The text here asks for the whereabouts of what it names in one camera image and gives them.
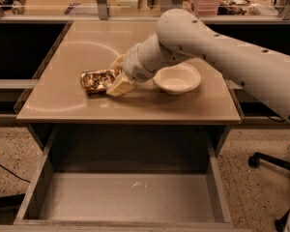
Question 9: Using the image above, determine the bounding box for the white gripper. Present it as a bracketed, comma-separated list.
[106, 43, 155, 97]

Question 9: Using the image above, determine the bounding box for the crushed orange soda can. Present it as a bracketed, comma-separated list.
[80, 69, 121, 94]

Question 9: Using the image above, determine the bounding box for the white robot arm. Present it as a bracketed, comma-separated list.
[106, 9, 290, 123]

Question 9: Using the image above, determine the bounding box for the grey cabinet with counter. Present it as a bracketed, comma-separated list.
[13, 19, 245, 157]

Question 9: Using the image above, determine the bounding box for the open grey top drawer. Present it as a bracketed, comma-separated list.
[0, 125, 249, 232]

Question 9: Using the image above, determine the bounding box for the black office chair base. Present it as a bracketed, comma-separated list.
[246, 138, 290, 232]

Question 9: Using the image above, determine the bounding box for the left metal post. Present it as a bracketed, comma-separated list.
[96, 0, 108, 20]

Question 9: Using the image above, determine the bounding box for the black floor cable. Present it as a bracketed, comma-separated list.
[0, 148, 31, 184]

